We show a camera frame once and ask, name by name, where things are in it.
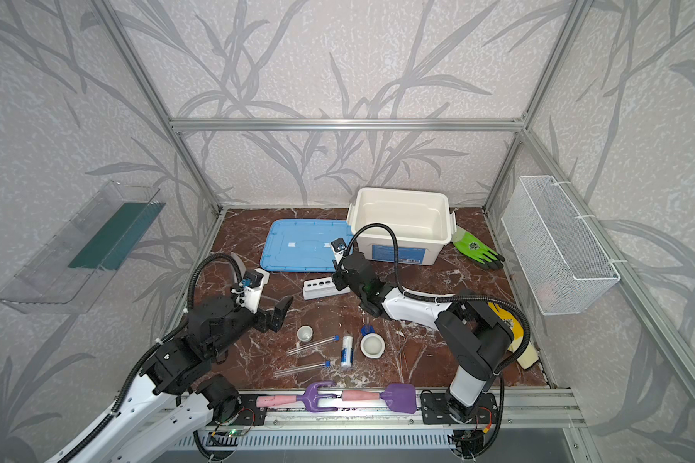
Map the white bottle blue label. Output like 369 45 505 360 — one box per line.
340 336 354 368

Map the white plastic storage bin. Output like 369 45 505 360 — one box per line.
347 187 457 266

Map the small white crucible cup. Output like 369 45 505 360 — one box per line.
297 325 314 343

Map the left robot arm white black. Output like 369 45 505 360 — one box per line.
50 253 293 462

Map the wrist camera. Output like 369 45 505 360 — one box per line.
330 237 348 266
233 268 270 314

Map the yellow black work glove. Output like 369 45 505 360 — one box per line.
488 300 540 370

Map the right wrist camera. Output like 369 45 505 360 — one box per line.
330 237 348 266

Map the blue plastic bin lid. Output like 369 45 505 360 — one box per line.
261 219 353 273

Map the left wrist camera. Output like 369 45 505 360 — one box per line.
233 268 270 314

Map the green mat in shelf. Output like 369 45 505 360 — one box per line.
69 202 166 271

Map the green black work glove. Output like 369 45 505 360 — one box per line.
451 227 505 270

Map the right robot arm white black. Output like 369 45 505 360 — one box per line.
331 223 531 422

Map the white wire mesh basket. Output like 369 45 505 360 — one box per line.
502 176 621 316

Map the metal garden trowel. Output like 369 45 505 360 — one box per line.
231 253 246 280

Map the test tube blue cap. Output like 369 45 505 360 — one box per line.
273 360 331 377
287 335 341 356

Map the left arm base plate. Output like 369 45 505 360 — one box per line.
208 395 268 428

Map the small blue cap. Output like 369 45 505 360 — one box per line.
360 325 376 337

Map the purple garden fork pink handle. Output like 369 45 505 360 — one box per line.
256 381 338 413

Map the white test tube rack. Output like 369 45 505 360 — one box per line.
302 277 351 301

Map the white ceramic bowl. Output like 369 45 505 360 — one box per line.
360 333 385 359

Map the clear acrylic wall shelf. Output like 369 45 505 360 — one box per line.
0 181 166 314

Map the purple garden spade pink handle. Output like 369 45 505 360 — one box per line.
341 383 417 414

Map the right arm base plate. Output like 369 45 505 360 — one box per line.
418 390 499 426

